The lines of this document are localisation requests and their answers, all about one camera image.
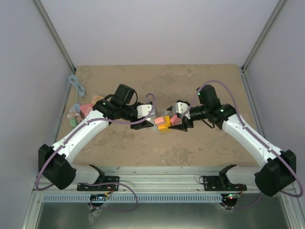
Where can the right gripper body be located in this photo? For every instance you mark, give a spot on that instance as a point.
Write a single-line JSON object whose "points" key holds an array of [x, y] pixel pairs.
{"points": [[185, 119]]}

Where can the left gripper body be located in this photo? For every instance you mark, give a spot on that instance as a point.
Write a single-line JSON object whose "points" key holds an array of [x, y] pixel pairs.
{"points": [[142, 118]]}

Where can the white power strip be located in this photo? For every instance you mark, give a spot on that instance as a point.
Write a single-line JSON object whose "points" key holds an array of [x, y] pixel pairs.
{"points": [[151, 120]]}

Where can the yellow cube socket adapter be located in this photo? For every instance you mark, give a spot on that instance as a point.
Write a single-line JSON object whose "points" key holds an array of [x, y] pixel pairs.
{"points": [[163, 126]]}

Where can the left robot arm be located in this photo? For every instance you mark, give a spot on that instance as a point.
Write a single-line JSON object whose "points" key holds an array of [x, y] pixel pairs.
{"points": [[55, 161]]}

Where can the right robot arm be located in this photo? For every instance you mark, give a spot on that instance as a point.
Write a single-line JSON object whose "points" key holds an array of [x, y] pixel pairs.
{"points": [[277, 168]]}

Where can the light pink plug adapter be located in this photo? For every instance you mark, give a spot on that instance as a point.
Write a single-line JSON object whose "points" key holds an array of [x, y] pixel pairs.
{"points": [[159, 121]]}

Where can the pink cube socket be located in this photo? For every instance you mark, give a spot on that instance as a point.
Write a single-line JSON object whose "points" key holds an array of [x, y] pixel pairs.
{"points": [[85, 109]]}

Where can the green plug adapter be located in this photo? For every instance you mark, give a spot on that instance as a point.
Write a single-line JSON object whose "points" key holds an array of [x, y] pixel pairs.
{"points": [[73, 122]]}

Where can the light blue power strip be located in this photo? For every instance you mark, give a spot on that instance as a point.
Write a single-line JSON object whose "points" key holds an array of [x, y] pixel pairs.
{"points": [[79, 117]]}

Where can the white charger with ribbon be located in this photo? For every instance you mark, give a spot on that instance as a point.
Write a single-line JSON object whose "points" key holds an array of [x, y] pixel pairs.
{"points": [[72, 113]]}

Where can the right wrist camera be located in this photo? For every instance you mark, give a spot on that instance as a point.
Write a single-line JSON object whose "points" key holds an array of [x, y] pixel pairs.
{"points": [[180, 108]]}

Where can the aluminium rail frame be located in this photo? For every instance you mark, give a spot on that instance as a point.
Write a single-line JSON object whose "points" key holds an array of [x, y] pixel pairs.
{"points": [[139, 179]]}

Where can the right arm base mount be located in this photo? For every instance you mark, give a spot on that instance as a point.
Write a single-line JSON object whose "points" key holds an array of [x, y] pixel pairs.
{"points": [[213, 183]]}

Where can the light blue cable duct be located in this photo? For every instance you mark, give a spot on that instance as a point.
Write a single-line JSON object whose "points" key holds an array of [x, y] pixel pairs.
{"points": [[130, 198]]}

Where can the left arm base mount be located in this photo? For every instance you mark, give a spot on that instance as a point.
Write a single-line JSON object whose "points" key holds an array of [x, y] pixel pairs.
{"points": [[105, 183]]}

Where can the right aluminium corner post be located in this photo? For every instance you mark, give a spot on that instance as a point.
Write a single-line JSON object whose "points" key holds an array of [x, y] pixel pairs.
{"points": [[263, 34]]}

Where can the aluminium corner post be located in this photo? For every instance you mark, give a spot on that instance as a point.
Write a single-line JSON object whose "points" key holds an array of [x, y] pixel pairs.
{"points": [[46, 19], [263, 34]]}

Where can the left aluminium corner post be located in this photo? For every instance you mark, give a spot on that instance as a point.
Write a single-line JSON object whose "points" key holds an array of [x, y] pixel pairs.
{"points": [[46, 19]]}

